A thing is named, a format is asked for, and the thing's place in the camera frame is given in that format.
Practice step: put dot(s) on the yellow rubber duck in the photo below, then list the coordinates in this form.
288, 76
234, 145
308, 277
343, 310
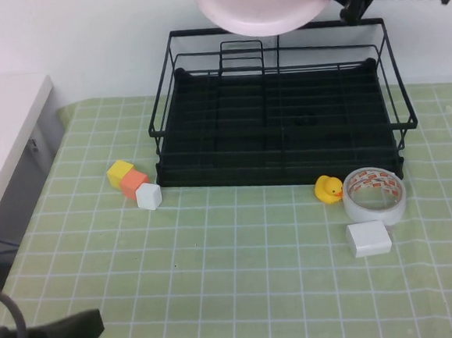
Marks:
325, 188

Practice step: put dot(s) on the white power adapter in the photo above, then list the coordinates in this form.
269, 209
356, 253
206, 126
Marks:
368, 240

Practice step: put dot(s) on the green checkered tablecloth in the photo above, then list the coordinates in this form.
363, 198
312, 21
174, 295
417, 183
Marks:
236, 293

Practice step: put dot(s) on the yellow cube block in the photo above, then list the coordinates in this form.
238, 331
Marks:
118, 171

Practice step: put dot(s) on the orange cube block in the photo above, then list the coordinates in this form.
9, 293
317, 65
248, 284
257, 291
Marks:
133, 182

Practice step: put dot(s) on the white tape roll red print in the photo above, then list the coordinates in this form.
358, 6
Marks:
352, 206
397, 214

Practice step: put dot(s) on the white side table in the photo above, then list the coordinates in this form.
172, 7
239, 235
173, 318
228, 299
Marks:
4, 135

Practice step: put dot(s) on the white cube block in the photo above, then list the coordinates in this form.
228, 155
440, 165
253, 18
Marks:
148, 196

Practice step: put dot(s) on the pink round plate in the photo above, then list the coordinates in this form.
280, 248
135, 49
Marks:
252, 6

